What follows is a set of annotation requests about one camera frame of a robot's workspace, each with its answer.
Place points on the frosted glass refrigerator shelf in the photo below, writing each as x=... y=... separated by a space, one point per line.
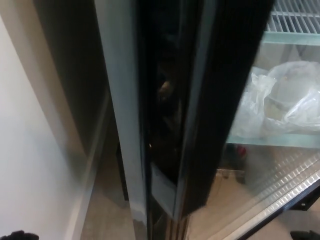
x=290 y=38
x=270 y=142

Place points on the small red item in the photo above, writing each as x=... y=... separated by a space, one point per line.
x=241 y=151

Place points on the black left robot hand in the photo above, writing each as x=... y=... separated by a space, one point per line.
x=18 y=236

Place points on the black glass refrigerator door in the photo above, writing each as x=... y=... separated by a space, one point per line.
x=200 y=100

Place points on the clear crumpled plastic bag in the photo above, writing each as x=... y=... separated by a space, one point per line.
x=282 y=110

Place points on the black display refrigerator body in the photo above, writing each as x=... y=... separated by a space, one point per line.
x=282 y=175

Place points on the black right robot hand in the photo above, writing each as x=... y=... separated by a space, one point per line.
x=306 y=235

